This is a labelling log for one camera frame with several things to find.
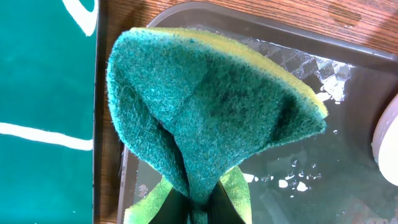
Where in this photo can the green and yellow sponge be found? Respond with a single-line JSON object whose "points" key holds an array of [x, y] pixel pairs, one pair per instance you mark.
{"points": [[194, 105]]}

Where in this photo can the white plate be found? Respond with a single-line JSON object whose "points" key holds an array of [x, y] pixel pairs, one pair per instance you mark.
{"points": [[384, 142]]}

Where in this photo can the small black water tray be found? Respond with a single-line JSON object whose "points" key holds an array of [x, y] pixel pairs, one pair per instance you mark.
{"points": [[48, 61]]}

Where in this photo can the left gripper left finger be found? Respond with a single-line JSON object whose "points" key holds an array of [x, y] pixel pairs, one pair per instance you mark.
{"points": [[174, 210]]}

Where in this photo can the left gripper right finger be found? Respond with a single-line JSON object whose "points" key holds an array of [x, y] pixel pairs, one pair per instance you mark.
{"points": [[221, 210]]}

